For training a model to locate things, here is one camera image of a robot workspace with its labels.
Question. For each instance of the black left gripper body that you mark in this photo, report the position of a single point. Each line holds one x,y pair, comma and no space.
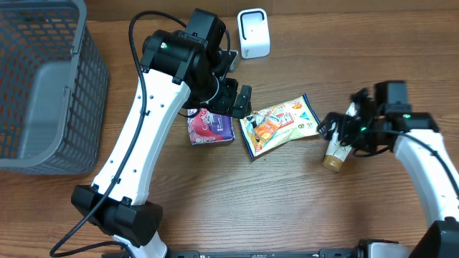
224,99

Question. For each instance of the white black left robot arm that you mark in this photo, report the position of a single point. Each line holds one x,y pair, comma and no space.
185,69

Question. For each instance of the grey plastic mesh basket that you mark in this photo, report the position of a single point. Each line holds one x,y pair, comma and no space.
54,85

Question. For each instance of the yellow orange snack bag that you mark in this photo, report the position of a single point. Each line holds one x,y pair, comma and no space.
299,121

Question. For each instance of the white barcode scanner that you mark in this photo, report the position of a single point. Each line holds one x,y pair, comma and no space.
254,33

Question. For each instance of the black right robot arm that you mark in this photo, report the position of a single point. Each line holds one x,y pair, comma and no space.
417,143

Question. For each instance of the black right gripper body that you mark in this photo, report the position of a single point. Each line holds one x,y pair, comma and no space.
358,133

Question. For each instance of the white cosmetic tube gold cap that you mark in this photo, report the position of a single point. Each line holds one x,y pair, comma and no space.
336,152

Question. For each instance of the orange Kleenex tissue pack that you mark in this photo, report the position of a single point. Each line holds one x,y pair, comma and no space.
268,127

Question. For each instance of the red purple snack packet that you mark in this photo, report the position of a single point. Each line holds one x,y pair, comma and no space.
205,127

